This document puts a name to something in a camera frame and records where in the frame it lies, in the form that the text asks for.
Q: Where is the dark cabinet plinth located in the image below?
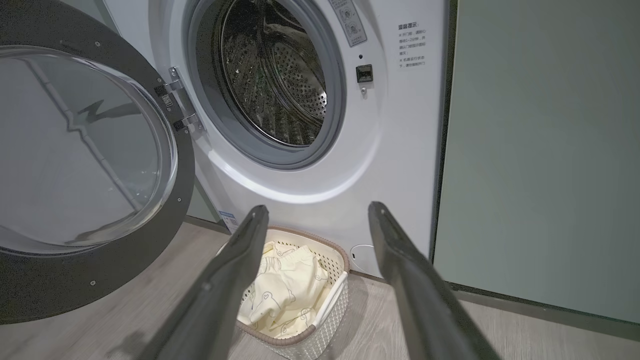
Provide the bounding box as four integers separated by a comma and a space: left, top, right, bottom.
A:
447, 281, 640, 343

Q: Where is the round white access panel cover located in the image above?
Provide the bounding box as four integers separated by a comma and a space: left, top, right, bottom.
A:
350, 244, 377, 277

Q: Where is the washing machine door latch slot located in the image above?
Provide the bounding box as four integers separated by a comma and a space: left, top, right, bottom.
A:
355, 64, 374, 95

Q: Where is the cream perforated laundry basket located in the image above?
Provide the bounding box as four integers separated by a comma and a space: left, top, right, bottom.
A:
215, 226, 351, 360

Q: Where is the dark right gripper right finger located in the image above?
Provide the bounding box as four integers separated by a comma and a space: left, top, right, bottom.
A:
367, 201, 501, 360

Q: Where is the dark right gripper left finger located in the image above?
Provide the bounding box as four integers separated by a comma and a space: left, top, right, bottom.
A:
137, 205, 270, 360

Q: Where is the white front-load washing machine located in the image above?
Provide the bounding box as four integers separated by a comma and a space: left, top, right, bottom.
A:
102, 0, 448, 281

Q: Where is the black glass washing machine door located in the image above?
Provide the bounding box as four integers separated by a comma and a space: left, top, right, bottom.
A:
0, 0, 196, 326

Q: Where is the stainless steel washing machine drum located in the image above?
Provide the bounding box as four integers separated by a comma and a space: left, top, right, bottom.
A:
220, 0, 328, 147

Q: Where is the white and blue label sticker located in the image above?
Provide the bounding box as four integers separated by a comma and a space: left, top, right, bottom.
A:
218, 210, 240, 233

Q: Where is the grey warning label sticker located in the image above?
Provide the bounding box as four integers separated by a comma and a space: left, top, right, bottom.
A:
330, 0, 368, 48

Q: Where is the metal washing machine door hinge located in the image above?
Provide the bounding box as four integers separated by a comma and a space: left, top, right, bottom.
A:
154, 66, 206, 136

